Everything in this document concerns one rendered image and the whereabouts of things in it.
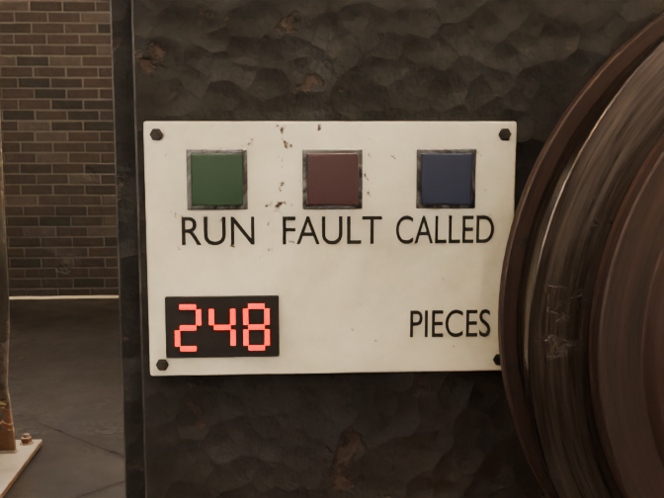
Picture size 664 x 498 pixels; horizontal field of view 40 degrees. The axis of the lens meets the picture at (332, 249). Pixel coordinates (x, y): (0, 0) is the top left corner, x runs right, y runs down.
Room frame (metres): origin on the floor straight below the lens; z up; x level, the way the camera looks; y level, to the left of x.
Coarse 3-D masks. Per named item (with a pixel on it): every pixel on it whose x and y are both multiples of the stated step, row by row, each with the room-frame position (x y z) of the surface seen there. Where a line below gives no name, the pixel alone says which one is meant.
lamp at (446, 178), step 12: (432, 156) 0.64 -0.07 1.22; (444, 156) 0.64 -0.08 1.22; (456, 156) 0.64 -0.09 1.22; (468, 156) 0.64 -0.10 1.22; (432, 168) 0.64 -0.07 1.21; (444, 168) 0.64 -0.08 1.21; (456, 168) 0.64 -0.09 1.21; (468, 168) 0.64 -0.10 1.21; (432, 180) 0.64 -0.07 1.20; (444, 180) 0.64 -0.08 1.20; (456, 180) 0.64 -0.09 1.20; (468, 180) 0.64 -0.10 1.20; (432, 192) 0.64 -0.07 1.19; (444, 192) 0.64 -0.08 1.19; (456, 192) 0.64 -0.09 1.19; (468, 192) 0.64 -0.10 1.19; (432, 204) 0.64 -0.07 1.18; (444, 204) 0.64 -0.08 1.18; (456, 204) 0.64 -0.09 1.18; (468, 204) 0.64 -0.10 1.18
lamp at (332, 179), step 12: (312, 156) 0.63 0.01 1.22; (324, 156) 0.63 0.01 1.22; (336, 156) 0.63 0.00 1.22; (348, 156) 0.63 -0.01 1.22; (312, 168) 0.63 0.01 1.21; (324, 168) 0.63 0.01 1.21; (336, 168) 0.63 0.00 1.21; (348, 168) 0.63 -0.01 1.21; (312, 180) 0.63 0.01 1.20; (324, 180) 0.63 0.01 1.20; (336, 180) 0.63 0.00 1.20; (348, 180) 0.63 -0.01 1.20; (312, 192) 0.63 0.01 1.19; (324, 192) 0.63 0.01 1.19; (336, 192) 0.63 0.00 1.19; (348, 192) 0.63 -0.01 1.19; (312, 204) 0.63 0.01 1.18; (324, 204) 0.63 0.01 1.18; (336, 204) 0.63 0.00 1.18; (348, 204) 0.63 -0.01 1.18
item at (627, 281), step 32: (640, 192) 0.50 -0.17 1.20; (640, 224) 0.50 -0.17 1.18; (608, 256) 0.51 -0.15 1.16; (640, 256) 0.50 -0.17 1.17; (608, 288) 0.50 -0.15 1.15; (640, 288) 0.50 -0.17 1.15; (608, 320) 0.50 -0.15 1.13; (640, 320) 0.50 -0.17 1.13; (608, 352) 0.50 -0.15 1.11; (640, 352) 0.50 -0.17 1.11; (608, 384) 0.50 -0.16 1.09; (640, 384) 0.50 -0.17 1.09; (608, 416) 0.50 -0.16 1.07; (640, 416) 0.50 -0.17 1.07; (608, 448) 0.50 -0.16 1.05; (640, 448) 0.50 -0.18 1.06; (640, 480) 0.50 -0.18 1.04
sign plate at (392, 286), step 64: (192, 128) 0.63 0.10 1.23; (256, 128) 0.64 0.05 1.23; (320, 128) 0.64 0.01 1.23; (384, 128) 0.64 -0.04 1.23; (448, 128) 0.64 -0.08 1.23; (512, 128) 0.65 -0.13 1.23; (256, 192) 0.64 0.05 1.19; (384, 192) 0.64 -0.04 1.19; (512, 192) 0.65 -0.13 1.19; (192, 256) 0.63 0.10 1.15; (256, 256) 0.64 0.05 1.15; (320, 256) 0.64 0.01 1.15; (384, 256) 0.64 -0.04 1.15; (448, 256) 0.64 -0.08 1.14; (192, 320) 0.63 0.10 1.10; (256, 320) 0.63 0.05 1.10; (320, 320) 0.64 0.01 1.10; (384, 320) 0.64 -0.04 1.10; (448, 320) 0.64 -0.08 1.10
